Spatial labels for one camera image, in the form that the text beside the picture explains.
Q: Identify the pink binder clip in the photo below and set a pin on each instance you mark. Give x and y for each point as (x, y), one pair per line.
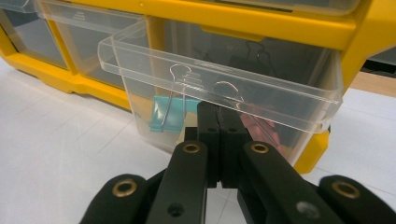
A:
(261, 127)

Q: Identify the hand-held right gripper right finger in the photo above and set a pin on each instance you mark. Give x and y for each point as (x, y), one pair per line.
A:
(230, 149)

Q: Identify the yellow drawer cabinet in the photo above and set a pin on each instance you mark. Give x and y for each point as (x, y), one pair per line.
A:
(249, 25)

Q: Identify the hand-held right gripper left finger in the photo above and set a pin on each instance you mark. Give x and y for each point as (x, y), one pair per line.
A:
(213, 149)

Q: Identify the teal binder clip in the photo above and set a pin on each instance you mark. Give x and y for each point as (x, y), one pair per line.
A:
(162, 109)

